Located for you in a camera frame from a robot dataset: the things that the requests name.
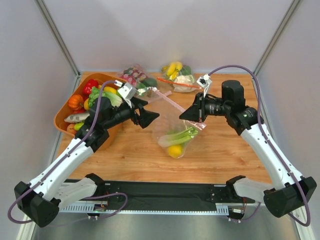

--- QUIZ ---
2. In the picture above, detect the clear zip bag pink slider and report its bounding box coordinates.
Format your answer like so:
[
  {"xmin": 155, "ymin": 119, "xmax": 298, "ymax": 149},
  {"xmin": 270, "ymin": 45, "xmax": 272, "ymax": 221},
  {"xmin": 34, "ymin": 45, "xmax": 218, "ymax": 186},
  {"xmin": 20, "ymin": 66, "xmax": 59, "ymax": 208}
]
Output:
[{"xmin": 150, "ymin": 89, "xmax": 206, "ymax": 158}]

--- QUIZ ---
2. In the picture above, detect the fake green celery stalk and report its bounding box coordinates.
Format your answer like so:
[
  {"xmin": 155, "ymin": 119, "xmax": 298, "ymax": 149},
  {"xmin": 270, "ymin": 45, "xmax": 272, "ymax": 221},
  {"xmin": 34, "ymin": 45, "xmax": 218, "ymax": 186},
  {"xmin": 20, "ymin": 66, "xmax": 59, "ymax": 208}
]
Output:
[{"xmin": 157, "ymin": 126, "xmax": 199, "ymax": 148}]

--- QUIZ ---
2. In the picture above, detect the fake yellow lemon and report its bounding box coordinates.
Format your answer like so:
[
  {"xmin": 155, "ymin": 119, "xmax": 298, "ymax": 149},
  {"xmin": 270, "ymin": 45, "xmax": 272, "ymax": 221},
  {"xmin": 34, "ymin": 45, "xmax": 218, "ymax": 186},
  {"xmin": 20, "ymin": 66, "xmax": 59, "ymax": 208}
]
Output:
[{"xmin": 166, "ymin": 144, "xmax": 184, "ymax": 159}]

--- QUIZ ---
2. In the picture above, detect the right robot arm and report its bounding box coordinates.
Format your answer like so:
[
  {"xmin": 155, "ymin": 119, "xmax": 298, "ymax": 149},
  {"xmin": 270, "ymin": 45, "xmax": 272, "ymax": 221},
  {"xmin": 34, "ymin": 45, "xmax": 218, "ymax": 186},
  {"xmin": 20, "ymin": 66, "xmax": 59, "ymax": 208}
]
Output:
[{"xmin": 179, "ymin": 80, "xmax": 317, "ymax": 218}]

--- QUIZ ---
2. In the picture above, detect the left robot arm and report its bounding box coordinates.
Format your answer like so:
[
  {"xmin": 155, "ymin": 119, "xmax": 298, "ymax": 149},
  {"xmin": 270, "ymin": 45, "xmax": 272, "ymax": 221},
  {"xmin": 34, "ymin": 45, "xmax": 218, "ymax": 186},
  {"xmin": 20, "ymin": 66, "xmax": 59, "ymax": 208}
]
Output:
[{"xmin": 14, "ymin": 97, "xmax": 160, "ymax": 228}]

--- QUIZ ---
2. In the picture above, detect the zip bag with dotted fruit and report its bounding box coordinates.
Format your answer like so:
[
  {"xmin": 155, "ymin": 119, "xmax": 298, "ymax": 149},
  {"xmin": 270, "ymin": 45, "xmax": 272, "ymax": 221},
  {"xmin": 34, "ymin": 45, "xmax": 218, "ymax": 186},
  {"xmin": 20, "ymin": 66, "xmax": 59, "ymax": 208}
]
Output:
[{"xmin": 115, "ymin": 64, "xmax": 173, "ymax": 103}]

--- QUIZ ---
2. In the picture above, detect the fake white cauliflower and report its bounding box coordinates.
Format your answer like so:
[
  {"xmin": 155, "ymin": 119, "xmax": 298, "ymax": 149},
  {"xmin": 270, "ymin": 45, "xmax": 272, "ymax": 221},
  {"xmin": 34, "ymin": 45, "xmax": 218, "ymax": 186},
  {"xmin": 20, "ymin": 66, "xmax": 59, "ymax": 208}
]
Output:
[{"xmin": 173, "ymin": 75, "xmax": 195, "ymax": 93}]

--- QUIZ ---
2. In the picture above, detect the fake green lettuce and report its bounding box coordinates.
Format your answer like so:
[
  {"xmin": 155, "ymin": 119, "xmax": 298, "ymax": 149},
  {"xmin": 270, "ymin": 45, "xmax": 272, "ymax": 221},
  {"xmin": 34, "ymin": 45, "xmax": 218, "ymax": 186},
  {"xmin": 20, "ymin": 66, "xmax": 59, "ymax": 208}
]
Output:
[{"xmin": 88, "ymin": 87, "xmax": 123, "ymax": 108}]

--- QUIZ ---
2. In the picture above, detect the fake green avocado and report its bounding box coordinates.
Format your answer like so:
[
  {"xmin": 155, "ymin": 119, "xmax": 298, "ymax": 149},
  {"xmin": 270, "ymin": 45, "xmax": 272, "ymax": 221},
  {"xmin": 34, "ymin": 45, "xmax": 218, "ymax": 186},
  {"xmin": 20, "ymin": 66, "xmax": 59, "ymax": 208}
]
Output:
[{"xmin": 141, "ymin": 77, "xmax": 158, "ymax": 87}]

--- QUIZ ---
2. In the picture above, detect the fake pink dragon fruit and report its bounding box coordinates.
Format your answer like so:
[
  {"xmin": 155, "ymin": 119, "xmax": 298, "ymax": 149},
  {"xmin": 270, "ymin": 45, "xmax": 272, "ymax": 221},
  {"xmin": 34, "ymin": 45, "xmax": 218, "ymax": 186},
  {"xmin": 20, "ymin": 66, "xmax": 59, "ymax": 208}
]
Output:
[{"xmin": 120, "ymin": 67, "xmax": 147, "ymax": 87}]

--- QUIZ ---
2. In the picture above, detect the zip bag with bananas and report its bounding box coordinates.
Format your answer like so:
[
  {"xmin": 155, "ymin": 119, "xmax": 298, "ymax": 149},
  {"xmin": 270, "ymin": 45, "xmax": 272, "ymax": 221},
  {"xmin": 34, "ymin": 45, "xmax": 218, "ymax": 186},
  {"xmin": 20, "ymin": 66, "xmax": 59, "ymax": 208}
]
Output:
[{"xmin": 157, "ymin": 61, "xmax": 202, "ymax": 93}]

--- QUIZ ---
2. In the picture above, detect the fake red bell pepper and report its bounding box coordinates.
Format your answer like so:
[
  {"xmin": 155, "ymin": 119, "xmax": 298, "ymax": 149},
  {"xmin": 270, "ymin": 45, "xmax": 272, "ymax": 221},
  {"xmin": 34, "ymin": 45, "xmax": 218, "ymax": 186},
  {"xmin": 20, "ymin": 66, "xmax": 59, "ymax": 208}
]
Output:
[{"xmin": 82, "ymin": 78, "xmax": 99, "ymax": 96}]

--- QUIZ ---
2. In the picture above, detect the fake grey fish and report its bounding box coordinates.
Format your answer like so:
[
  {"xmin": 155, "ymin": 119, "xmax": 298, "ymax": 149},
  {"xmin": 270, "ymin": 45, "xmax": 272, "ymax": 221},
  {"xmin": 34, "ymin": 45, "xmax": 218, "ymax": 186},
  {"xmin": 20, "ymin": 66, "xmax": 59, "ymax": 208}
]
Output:
[{"xmin": 64, "ymin": 111, "xmax": 90, "ymax": 123}]

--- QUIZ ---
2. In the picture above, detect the fake yellow banana bunch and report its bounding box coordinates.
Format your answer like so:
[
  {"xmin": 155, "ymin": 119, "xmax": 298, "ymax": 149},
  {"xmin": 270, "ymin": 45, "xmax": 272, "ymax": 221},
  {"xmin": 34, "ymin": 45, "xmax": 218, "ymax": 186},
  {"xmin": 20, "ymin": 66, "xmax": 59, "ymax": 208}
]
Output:
[{"xmin": 161, "ymin": 61, "xmax": 183, "ymax": 81}]

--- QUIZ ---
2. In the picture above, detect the fake orange pumpkin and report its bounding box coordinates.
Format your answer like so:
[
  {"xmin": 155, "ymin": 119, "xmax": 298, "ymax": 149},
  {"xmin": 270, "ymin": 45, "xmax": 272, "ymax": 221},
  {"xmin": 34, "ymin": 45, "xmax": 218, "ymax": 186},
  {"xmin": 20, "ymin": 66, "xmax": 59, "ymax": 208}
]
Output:
[{"xmin": 67, "ymin": 94, "xmax": 84, "ymax": 111}]

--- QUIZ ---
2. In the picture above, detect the fake peach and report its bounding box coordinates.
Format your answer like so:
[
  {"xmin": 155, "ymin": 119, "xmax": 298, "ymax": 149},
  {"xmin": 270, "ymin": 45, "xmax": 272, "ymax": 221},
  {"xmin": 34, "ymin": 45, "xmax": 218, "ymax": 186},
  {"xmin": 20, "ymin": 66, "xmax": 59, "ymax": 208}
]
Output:
[{"xmin": 66, "ymin": 123, "xmax": 77, "ymax": 135}]

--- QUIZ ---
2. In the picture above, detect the orange plastic basket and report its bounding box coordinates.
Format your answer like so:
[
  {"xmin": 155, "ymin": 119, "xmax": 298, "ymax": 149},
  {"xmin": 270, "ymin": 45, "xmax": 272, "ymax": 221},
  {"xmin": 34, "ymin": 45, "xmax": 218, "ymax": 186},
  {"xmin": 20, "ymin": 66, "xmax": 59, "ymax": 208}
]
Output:
[{"xmin": 53, "ymin": 72, "xmax": 130, "ymax": 151}]

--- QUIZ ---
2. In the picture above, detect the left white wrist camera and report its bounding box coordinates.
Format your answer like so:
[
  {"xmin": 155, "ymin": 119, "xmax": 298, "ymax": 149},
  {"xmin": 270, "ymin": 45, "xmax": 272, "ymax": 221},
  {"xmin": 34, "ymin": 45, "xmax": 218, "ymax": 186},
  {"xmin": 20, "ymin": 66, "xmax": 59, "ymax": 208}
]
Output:
[{"xmin": 117, "ymin": 82, "xmax": 137, "ymax": 101}]

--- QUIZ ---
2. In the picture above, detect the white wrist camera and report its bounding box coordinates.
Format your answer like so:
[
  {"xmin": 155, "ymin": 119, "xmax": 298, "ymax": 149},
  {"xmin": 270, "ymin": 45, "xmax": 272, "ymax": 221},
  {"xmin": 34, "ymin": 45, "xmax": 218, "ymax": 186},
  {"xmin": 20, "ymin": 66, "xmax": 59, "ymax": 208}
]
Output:
[
  {"xmin": 196, "ymin": 74, "xmax": 212, "ymax": 98},
  {"xmin": 117, "ymin": 82, "xmax": 137, "ymax": 101}
]

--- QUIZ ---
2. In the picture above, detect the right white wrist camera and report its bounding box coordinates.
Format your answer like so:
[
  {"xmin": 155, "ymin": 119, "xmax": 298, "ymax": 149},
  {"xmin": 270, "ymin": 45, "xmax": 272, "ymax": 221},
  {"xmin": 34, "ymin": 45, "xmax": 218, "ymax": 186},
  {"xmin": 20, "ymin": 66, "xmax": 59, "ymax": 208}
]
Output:
[{"xmin": 196, "ymin": 74, "xmax": 212, "ymax": 98}]

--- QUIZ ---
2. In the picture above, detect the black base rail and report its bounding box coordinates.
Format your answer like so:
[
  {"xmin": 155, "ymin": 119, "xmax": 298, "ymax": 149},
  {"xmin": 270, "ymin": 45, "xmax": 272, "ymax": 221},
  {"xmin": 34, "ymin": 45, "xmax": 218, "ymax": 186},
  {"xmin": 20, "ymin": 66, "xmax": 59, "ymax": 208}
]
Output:
[{"xmin": 57, "ymin": 178, "xmax": 256, "ymax": 212}]

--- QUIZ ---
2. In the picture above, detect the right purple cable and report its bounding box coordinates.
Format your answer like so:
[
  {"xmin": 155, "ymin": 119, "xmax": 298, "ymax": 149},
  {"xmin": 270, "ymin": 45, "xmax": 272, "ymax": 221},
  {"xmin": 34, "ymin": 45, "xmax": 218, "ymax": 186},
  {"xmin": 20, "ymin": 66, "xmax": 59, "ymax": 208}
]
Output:
[{"xmin": 207, "ymin": 64, "xmax": 312, "ymax": 228}]

